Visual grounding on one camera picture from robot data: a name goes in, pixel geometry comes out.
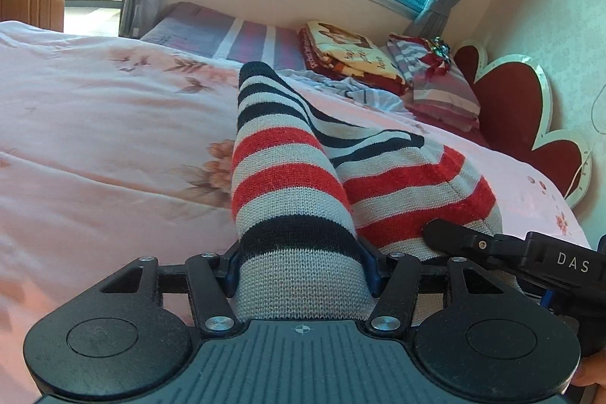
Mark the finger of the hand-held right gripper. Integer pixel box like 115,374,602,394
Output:
423,218,525,266

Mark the red black white striped sweater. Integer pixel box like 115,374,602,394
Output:
230,62,526,324

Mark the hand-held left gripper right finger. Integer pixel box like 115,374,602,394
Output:
357,238,509,333

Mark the striped pillow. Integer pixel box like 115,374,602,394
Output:
386,34,481,131

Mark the purple striped mattress sheet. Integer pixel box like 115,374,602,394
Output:
139,2,308,71

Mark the person's right hand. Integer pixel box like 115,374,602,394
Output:
573,353,606,388

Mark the red scalloped headboard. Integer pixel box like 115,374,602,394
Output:
452,43,592,208

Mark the pink floral bed blanket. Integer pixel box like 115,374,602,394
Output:
0,20,592,404

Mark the light striped crumpled cloth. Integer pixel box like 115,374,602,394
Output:
279,69,415,117

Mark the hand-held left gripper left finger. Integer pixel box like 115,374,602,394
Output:
97,240,243,334

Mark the red patterned cloth bundle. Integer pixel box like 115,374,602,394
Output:
417,37,455,78

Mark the folded yellow printed blanket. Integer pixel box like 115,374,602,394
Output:
297,22,412,95

